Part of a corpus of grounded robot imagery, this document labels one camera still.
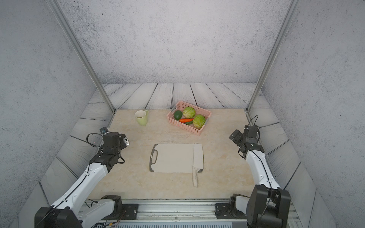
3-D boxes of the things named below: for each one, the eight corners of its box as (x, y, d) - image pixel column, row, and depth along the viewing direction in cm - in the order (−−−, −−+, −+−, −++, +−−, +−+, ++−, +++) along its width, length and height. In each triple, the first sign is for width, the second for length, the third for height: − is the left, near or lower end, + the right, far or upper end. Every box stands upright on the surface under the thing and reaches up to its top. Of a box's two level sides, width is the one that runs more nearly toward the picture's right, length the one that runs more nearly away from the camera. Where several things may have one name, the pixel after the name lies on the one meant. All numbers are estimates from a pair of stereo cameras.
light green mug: (136, 126, 112) (133, 118, 105) (139, 117, 118) (136, 109, 111) (147, 126, 112) (144, 118, 105) (149, 117, 118) (146, 109, 111)
